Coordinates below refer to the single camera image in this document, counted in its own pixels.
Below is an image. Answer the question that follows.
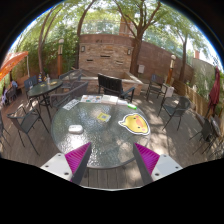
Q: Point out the left lamp post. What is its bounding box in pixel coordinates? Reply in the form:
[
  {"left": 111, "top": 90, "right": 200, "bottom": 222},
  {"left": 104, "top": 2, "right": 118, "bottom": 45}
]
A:
[{"left": 57, "top": 38, "right": 64, "bottom": 76}]

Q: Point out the white booklet stack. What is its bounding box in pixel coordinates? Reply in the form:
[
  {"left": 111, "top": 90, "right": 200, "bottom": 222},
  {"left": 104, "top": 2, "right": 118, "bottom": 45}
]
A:
[{"left": 101, "top": 95, "right": 118, "bottom": 105}]

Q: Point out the folded red patio umbrella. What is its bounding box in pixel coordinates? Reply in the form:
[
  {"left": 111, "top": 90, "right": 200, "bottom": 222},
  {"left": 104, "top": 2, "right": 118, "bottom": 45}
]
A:
[{"left": 208, "top": 67, "right": 220, "bottom": 113}]

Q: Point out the grey mesh chair left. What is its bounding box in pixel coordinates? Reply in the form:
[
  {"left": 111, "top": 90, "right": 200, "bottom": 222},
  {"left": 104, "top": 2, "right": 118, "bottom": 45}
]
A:
[{"left": 7, "top": 106, "right": 48, "bottom": 154}]

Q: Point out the dark chair far right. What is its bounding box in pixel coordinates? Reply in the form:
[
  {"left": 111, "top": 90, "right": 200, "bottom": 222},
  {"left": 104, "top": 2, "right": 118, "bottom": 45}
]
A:
[{"left": 197, "top": 119, "right": 215, "bottom": 149}]

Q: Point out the grey mesh chair behind table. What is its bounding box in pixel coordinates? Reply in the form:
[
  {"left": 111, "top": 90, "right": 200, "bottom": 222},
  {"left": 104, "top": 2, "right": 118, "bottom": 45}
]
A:
[{"left": 50, "top": 81, "right": 88, "bottom": 109}]

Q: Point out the round glass patio table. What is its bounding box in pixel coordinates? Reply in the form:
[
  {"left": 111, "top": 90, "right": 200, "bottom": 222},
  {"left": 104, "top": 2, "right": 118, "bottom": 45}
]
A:
[{"left": 51, "top": 102, "right": 150, "bottom": 169}]

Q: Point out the green and white marker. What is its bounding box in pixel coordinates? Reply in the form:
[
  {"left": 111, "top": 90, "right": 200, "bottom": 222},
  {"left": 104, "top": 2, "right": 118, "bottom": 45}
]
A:
[{"left": 127, "top": 104, "right": 137, "bottom": 110}]

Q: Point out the stone raised planter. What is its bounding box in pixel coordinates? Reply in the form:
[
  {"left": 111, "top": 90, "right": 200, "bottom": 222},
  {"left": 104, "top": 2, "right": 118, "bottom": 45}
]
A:
[{"left": 81, "top": 70, "right": 143, "bottom": 96}]

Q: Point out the blue chair far left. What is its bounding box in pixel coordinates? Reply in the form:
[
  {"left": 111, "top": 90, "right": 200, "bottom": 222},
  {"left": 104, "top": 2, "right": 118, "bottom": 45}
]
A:
[{"left": 24, "top": 76, "right": 38, "bottom": 92}]

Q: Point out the yellow QR code card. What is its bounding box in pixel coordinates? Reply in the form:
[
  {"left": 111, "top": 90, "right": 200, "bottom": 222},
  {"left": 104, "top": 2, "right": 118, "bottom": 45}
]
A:
[{"left": 97, "top": 113, "right": 111, "bottom": 122}]

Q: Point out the grey mesh chair right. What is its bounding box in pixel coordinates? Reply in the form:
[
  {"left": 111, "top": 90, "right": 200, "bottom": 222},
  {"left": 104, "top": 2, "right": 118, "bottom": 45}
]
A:
[{"left": 160, "top": 96, "right": 190, "bottom": 122}]

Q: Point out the grey chair at back right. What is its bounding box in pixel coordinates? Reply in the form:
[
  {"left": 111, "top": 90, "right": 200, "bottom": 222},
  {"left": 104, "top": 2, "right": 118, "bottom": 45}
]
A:
[{"left": 146, "top": 74, "right": 166, "bottom": 99}]

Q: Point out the orange patio umbrella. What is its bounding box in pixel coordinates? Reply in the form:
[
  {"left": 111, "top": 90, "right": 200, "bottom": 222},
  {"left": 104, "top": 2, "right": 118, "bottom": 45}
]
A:
[{"left": 0, "top": 51, "right": 28, "bottom": 81}]

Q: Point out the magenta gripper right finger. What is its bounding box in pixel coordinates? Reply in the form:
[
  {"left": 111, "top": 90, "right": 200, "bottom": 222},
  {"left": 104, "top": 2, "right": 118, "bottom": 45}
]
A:
[{"left": 133, "top": 143, "right": 159, "bottom": 185}]

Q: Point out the colourful printed sheet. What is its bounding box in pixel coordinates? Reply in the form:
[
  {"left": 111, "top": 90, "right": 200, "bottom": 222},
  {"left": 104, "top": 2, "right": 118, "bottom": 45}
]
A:
[{"left": 81, "top": 95, "right": 102, "bottom": 103}]

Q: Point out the black and white leaflet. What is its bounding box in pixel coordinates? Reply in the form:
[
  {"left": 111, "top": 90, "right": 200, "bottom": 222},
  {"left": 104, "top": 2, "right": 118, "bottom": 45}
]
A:
[{"left": 63, "top": 99, "right": 80, "bottom": 111}]

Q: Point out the right lamp post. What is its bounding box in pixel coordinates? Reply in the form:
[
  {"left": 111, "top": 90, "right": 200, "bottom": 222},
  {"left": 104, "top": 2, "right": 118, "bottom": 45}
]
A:
[{"left": 166, "top": 54, "right": 176, "bottom": 85}]

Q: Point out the lamp post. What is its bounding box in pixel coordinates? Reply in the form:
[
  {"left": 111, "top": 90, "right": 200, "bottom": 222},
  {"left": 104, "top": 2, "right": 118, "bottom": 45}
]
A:
[
  {"left": 57, "top": 38, "right": 64, "bottom": 76},
  {"left": 166, "top": 54, "right": 176, "bottom": 85}
]

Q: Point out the black slatted chair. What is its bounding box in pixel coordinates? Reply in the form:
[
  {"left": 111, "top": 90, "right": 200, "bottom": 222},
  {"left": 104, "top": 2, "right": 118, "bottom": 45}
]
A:
[{"left": 98, "top": 73, "right": 135, "bottom": 101}]

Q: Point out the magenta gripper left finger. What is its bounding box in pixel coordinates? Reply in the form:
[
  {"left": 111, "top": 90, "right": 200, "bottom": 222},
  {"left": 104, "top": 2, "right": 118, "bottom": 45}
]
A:
[{"left": 65, "top": 142, "right": 92, "bottom": 185}]

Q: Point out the white computer mouse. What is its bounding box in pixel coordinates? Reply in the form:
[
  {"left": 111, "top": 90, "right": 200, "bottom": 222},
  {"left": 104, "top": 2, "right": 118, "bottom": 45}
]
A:
[{"left": 68, "top": 125, "right": 83, "bottom": 134}]

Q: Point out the large tree trunk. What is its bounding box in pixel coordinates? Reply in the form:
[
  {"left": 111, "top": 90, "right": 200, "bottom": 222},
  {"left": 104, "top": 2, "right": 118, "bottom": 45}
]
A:
[{"left": 130, "top": 31, "right": 143, "bottom": 75}]

